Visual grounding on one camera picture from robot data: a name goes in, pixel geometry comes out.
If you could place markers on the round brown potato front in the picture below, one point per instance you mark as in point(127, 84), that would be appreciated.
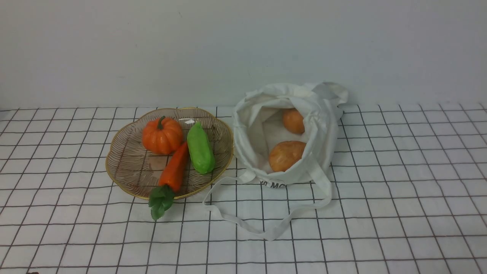
point(285, 154)

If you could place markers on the round brown potato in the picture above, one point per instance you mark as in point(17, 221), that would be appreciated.
point(293, 121)
point(285, 154)

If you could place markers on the white cloth tote bag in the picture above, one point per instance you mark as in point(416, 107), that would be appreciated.
point(256, 127)

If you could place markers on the round brown potato rear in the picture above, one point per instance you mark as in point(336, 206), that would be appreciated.
point(293, 121)

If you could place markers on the small orange pumpkin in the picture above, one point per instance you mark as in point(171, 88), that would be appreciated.
point(162, 136)

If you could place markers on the orange carrot with green leaves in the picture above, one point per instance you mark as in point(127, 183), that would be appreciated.
point(162, 197)

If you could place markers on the gold-rimmed wicker basket plate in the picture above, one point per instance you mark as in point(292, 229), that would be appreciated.
point(137, 171)

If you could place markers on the white grid-pattern tablecloth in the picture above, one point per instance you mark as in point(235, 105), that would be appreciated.
point(409, 198)

